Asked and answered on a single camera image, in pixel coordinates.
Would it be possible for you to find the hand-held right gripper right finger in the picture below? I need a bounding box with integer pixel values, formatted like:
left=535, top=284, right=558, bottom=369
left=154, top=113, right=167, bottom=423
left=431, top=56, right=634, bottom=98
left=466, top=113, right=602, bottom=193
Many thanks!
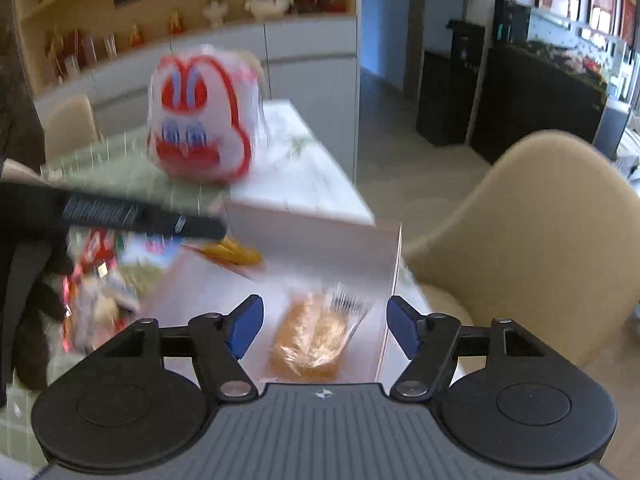
left=386, top=295, right=549, bottom=403

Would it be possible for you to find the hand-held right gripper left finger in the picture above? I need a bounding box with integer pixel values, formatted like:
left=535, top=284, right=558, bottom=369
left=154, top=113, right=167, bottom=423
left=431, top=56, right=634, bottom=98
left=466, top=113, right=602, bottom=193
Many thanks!
left=102, top=294, right=265, bottom=403

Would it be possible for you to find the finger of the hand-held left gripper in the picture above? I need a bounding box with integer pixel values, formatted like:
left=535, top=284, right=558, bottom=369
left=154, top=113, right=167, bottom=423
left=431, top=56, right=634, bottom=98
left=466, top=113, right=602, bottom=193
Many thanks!
left=60, top=191, right=227, bottom=242

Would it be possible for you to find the clear bread packet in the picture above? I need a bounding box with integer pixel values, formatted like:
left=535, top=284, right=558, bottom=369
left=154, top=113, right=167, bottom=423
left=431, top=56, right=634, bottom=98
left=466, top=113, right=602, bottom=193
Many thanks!
left=268, top=284, right=374, bottom=382
left=61, top=277, right=142, bottom=357

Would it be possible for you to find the pink cardboard box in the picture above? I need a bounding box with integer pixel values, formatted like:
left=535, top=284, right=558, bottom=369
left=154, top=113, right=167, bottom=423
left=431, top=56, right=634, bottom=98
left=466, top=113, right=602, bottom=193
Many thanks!
left=145, top=199, right=404, bottom=386

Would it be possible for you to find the person's left hand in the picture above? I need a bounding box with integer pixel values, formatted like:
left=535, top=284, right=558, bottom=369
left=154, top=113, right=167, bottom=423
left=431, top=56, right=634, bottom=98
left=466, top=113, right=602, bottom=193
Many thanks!
left=0, top=240, right=75, bottom=407

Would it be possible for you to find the green checked tablecloth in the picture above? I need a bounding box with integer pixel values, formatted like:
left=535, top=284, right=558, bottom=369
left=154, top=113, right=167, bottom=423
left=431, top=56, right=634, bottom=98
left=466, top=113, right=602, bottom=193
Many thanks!
left=0, top=125, right=273, bottom=467

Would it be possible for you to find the red snack packet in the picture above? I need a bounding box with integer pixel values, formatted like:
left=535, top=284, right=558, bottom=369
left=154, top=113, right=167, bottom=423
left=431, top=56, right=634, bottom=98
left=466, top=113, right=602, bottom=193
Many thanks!
left=74, top=229, right=120, bottom=267

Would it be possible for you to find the blue green snack packet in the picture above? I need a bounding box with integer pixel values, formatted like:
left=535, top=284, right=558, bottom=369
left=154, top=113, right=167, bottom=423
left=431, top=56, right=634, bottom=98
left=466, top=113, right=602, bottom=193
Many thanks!
left=117, top=234, right=183, bottom=299

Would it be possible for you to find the orange snack packet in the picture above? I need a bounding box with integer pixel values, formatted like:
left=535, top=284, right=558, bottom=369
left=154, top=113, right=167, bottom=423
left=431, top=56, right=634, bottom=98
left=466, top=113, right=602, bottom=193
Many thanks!
left=181, top=236, right=264, bottom=270

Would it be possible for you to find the beige shell chair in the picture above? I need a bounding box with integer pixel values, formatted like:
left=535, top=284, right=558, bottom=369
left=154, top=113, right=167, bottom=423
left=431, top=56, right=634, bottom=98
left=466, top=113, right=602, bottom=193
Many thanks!
left=402, top=129, right=640, bottom=397
left=43, top=93, right=100, bottom=162

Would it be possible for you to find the white red rabbit snack bag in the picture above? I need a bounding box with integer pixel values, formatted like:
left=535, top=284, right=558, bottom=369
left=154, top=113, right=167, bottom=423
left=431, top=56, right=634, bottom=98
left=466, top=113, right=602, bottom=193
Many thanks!
left=146, top=44, right=272, bottom=187

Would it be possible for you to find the small white figurine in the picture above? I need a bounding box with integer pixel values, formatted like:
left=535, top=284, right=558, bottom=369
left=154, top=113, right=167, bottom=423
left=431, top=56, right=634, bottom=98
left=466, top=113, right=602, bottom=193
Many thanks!
left=203, top=0, right=229, bottom=29

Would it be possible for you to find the white sideboard cabinet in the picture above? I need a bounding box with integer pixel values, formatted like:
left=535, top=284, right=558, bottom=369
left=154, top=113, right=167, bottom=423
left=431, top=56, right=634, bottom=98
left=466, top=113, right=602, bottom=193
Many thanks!
left=34, top=15, right=362, bottom=183

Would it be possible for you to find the black low cabinet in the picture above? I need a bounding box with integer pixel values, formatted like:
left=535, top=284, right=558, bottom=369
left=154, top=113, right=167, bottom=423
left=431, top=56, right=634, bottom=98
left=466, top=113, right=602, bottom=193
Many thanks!
left=471, top=41, right=609, bottom=167

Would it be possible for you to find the grey bin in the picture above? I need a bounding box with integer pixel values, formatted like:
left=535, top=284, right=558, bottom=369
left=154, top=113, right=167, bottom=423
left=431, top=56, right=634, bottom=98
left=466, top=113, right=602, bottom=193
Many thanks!
left=594, top=97, right=634, bottom=162

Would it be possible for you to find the black box appliance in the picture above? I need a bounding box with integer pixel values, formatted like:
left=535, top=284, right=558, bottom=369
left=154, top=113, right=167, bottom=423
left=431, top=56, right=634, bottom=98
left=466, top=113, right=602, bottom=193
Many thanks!
left=493, top=0, right=532, bottom=47

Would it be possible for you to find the glass fish tank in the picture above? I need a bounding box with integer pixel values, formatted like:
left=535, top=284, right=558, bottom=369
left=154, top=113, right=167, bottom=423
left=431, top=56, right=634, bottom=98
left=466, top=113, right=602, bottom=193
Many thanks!
left=527, top=6, right=627, bottom=83

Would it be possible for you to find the wooden wall shelf unit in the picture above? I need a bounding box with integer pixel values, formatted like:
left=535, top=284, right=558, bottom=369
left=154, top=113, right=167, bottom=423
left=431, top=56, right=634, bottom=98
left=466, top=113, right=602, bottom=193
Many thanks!
left=12, top=0, right=362, bottom=111

